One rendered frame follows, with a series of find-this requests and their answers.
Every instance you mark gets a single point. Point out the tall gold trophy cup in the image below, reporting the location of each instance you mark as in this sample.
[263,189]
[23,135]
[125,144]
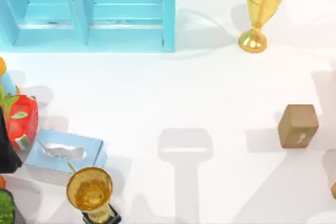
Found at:
[262,3]

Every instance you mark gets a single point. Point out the brown cardboard box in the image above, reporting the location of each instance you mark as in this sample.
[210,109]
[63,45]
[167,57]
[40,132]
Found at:
[298,127]

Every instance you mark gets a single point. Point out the gold trophy with black base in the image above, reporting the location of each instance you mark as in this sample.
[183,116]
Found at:
[89,192]

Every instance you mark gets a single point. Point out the light blue tissue box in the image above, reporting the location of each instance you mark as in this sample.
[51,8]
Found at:
[65,155]

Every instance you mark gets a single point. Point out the green plant in dark pot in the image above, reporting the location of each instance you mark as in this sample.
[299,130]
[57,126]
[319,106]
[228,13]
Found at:
[5,205]

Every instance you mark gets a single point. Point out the small orange ball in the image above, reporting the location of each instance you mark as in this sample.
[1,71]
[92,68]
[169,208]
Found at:
[1,182]

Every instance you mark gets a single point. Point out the light blue rack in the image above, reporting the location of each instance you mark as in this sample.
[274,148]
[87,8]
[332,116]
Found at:
[126,11]

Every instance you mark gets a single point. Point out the blue bottle with orange cap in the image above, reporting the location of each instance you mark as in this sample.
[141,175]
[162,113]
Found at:
[5,83]

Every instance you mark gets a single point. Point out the orange round object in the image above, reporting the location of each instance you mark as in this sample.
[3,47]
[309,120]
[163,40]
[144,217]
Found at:
[334,190]

